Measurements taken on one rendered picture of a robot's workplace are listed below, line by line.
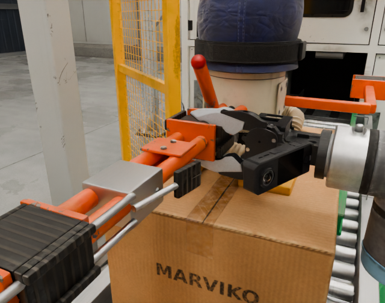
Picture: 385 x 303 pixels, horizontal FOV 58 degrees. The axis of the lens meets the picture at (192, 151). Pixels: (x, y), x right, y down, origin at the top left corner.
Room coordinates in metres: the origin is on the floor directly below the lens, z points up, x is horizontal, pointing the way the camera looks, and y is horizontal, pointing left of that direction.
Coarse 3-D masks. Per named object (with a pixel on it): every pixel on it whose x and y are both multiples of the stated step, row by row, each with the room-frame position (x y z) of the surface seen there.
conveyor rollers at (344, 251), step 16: (320, 128) 2.24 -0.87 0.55; (352, 192) 1.33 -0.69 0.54; (352, 208) 1.24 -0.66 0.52; (352, 224) 1.08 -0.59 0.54; (336, 240) 1.01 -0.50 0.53; (352, 240) 0.99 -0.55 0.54; (336, 256) 0.93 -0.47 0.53; (352, 256) 0.91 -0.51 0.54; (336, 272) 0.84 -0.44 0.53; (352, 272) 0.83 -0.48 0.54; (336, 288) 0.76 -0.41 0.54; (352, 288) 0.76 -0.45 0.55
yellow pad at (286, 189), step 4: (240, 180) 0.60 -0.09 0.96; (292, 180) 0.59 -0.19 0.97; (240, 184) 0.60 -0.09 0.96; (284, 184) 0.57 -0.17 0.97; (288, 184) 0.57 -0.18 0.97; (292, 184) 0.58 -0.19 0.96; (276, 188) 0.57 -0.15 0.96; (280, 188) 0.56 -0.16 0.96; (284, 188) 0.56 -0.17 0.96; (288, 188) 0.56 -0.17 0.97; (292, 188) 0.58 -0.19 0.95; (272, 192) 0.57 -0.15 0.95; (276, 192) 0.57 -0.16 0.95; (280, 192) 0.56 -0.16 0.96; (284, 192) 0.56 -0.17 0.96; (288, 192) 0.56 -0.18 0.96
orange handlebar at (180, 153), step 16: (288, 96) 0.77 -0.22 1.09; (368, 96) 0.77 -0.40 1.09; (352, 112) 0.71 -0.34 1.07; (368, 112) 0.69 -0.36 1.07; (160, 144) 0.45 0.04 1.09; (176, 144) 0.45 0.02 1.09; (192, 144) 0.45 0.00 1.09; (144, 160) 0.41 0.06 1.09; (160, 160) 0.45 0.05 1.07; (176, 160) 0.41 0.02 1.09; (192, 160) 0.45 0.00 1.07; (80, 192) 0.32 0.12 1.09; (64, 208) 0.29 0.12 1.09; (80, 208) 0.30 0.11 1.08; (128, 208) 0.30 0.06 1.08; (112, 224) 0.28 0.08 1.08; (96, 240) 0.26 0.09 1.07
